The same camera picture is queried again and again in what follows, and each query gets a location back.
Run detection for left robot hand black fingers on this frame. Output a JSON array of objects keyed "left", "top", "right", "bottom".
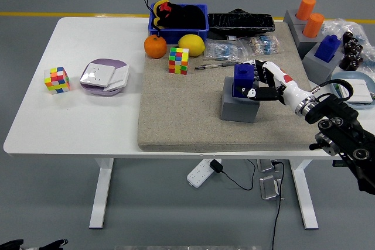
[{"left": 0, "top": 238, "right": 69, "bottom": 250}]

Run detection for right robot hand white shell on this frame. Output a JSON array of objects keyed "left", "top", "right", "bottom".
[{"left": 234, "top": 59, "right": 309, "bottom": 109}]

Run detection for blue seal stamp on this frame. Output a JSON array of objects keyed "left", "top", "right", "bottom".
[
  {"left": 232, "top": 63, "right": 255, "bottom": 98},
  {"left": 314, "top": 35, "right": 342, "bottom": 63}
]

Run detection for grey cube seal holder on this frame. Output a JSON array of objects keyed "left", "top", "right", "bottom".
[
  {"left": 220, "top": 76, "right": 261, "bottom": 124},
  {"left": 301, "top": 42, "right": 343, "bottom": 86}
]

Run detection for grey cube stamp holder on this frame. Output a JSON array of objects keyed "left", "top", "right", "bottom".
[
  {"left": 283, "top": 9, "right": 307, "bottom": 28},
  {"left": 291, "top": 23, "right": 325, "bottom": 59}
]

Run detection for clear bag of resistors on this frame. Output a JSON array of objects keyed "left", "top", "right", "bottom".
[
  {"left": 239, "top": 35, "right": 281, "bottom": 57},
  {"left": 203, "top": 40, "right": 250, "bottom": 63}
]

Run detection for light blue plate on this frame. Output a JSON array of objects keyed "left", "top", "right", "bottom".
[{"left": 330, "top": 71, "right": 375, "bottom": 111}]

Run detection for orange cylinder stamp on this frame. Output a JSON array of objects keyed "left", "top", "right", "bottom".
[
  {"left": 302, "top": 13, "right": 325, "bottom": 39},
  {"left": 296, "top": 0, "right": 316, "bottom": 20}
]

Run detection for white table leg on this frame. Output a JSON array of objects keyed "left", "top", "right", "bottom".
[
  {"left": 289, "top": 159, "right": 319, "bottom": 230},
  {"left": 88, "top": 158, "right": 114, "bottom": 230}
]

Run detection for grey ballpoint pen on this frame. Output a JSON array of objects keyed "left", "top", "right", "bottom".
[{"left": 194, "top": 61, "right": 240, "bottom": 71}]

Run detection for crumpled clear plastic bag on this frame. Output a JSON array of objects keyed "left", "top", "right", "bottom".
[{"left": 321, "top": 18, "right": 375, "bottom": 75}]

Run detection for black plastic-wrapped bar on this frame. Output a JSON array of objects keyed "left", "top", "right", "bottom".
[{"left": 207, "top": 8, "right": 276, "bottom": 40}]

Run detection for yellow lemon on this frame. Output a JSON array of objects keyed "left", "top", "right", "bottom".
[{"left": 178, "top": 33, "right": 206, "bottom": 57}]

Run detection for black power adapter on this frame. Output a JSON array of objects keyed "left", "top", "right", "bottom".
[{"left": 209, "top": 159, "right": 224, "bottom": 174}]

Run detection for grey-brown mat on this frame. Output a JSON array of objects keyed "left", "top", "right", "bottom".
[{"left": 137, "top": 21, "right": 329, "bottom": 153}]

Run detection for colourful puzzle cube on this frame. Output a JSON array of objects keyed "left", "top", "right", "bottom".
[
  {"left": 168, "top": 46, "right": 190, "bottom": 76},
  {"left": 43, "top": 66, "right": 71, "bottom": 95}
]

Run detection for white power strip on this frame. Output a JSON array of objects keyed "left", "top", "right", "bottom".
[{"left": 186, "top": 158, "right": 217, "bottom": 189}]

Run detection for blue plastic bin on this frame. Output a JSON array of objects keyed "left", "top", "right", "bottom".
[{"left": 148, "top": 3, "right": 210, "bottom": 46}]

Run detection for orange fruit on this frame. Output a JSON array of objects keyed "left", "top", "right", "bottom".
[{"left": 143, "top": 34, "right": 168, "bottom": 59}]

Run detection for purple plate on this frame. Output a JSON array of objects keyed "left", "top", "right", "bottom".
[{"left": 79, "top": 58, "right": 129, "bottom": 97}]

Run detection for white wall switch panel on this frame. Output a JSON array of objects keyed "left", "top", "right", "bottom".
[
  {"left": 336, "top": 78, "right": 374, "bottom": 104},
  {"left": 103, "top": 64, "right": 130, "bottom": 92}
]

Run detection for clear metal floor bracket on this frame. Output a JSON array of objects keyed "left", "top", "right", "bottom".
[
  {"left": 259, "top": 175, "right": 283, "bottom": 201},
  {"left": 256, "top": 159, "right": 277, "bottom": 173}
]

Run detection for thin black adapter cord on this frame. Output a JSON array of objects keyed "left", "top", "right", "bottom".
[{"left": 220, "top": 159, "right": 257, "bottom": 191}]

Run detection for long black power cable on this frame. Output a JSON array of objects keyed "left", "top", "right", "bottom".
[{"left": 270, "top": 160, "right": 286, "bottom": 250}]

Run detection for white wall socket panel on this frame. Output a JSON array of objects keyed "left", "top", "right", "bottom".
[{"left": 80, "top": 63, "right": 115, "bottom": 88}]

